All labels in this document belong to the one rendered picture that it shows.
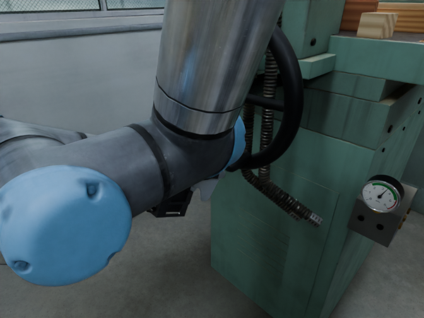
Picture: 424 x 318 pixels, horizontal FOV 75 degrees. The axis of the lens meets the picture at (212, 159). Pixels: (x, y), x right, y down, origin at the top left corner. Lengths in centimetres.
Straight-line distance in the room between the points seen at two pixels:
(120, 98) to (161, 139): 161
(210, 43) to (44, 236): 14
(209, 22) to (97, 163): 12
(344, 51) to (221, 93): 41
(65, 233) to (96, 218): 2
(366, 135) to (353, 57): 15
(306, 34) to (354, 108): 17
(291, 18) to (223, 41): 35
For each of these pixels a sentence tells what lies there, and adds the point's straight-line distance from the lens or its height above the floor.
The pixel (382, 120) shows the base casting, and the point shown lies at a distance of 59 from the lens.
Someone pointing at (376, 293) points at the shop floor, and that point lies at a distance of 131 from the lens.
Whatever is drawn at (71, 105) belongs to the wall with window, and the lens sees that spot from 174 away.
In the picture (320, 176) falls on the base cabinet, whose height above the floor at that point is 61.
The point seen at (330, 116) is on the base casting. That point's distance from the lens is 61.
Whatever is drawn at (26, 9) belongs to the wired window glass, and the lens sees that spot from 172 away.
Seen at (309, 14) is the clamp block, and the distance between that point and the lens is 51.
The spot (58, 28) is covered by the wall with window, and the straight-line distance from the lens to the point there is 167.
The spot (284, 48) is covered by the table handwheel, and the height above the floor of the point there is 90.
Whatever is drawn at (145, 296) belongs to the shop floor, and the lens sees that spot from 118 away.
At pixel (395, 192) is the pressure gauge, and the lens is 56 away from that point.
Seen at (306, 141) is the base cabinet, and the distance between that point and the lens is 66.
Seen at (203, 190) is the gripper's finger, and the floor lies 69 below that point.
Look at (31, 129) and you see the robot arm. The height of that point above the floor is 86.
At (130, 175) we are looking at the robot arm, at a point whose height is 85.
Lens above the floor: 96
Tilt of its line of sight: 30 degrees down
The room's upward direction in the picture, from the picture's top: straight up
